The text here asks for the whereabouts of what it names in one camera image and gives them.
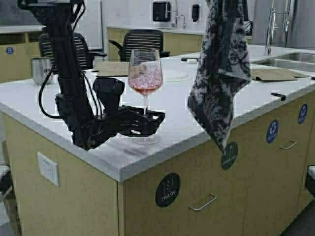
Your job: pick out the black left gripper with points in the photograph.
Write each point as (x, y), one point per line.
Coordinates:
(99, 130)

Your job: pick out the wine glass with pink liquid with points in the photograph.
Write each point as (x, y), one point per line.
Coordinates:
(145, 73)

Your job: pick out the black white patterned cloth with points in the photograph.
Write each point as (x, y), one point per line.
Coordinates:
(223, 70)

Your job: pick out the black robot base left corner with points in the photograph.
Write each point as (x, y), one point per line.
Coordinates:
(5, 181)

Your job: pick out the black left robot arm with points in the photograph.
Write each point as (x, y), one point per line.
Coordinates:
(91, 112)

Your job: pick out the black robot base right corner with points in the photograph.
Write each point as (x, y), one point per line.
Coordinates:
(310, 180)

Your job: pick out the round black trash sticker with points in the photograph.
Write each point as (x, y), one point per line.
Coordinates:
(168, 190)

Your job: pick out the black mesh office chair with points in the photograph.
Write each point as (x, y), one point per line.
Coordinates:
(140, 39)

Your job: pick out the white outlet cover plate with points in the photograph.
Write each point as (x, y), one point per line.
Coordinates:
(48, 169)

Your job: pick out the round green compost sticker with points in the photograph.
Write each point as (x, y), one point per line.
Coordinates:
(230, 156)

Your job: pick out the stainless steel tumbler cup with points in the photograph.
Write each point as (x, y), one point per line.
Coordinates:
(40, 67)

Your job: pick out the chrome kitchen faucet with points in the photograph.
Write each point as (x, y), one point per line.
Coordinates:
(177, 16)

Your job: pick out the black paper towel dispenser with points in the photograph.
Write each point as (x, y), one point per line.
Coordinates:
(161, 11)

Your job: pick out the round blue recycle sticker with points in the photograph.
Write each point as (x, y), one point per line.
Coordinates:
(272, 131)

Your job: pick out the blue sticker on cabinet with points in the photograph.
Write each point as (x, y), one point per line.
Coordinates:
(9, 50)

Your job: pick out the black marker pen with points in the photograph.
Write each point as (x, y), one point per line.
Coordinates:
(281, 96)

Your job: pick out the island chrome faucet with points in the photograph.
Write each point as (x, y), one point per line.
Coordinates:
(283, 21)

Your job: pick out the island stainless steel sink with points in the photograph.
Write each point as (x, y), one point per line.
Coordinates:
(296, 61)

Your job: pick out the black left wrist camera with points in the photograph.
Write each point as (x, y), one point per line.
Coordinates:
(108, 91)

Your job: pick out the trash drawer silver handle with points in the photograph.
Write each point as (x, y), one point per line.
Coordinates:
(203, 203)

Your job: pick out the black wall soap dispenser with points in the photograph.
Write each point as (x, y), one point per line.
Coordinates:
(195, 12)

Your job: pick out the black wire basket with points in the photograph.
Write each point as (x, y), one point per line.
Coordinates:
(248, 26)

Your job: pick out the recycle drawer silver handle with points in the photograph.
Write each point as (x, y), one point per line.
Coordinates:
(289, 145)

